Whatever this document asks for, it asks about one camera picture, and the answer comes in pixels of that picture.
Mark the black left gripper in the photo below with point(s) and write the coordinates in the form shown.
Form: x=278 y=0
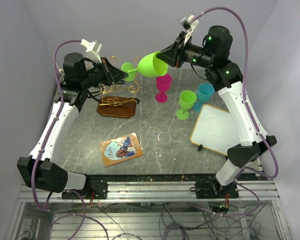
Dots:
x=112 y=74

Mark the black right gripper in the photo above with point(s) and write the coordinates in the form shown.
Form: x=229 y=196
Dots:
x=178 y=48

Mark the light green plastic wine glass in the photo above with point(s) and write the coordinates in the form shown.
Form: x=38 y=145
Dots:
x=149 y=66

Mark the clear wine glass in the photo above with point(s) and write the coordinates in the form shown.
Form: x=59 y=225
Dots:
x=164 y=139

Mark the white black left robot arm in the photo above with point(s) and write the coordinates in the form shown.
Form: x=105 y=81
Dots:
x=39 y=170

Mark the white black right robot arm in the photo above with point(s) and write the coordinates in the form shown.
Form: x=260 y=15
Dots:
x=227 y=80

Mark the pink plastic wine glass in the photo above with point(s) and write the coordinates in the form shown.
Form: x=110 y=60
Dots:
x=163 y=84

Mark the blue plastic wine glass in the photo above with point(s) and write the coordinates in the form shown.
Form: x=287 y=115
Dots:
x=204 y=93

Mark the Othello picture book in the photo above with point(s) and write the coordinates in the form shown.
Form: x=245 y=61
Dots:
x=120 y=149

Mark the small framed whiteboard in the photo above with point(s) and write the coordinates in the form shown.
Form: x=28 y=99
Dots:
x=214 y=130

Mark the gold wire wine glass rack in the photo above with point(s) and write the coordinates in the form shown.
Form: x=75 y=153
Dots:
x=115 y=106

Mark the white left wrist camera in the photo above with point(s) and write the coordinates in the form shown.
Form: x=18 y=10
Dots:
x=92 y=50

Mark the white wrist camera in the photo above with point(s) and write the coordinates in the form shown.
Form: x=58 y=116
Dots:
x=92 y=50
x=189 y=24

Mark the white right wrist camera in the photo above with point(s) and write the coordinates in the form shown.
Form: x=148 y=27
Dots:
x=189 y=24

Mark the aluminium extrusion rail base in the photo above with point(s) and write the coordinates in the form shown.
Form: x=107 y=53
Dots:
x=145 y=192

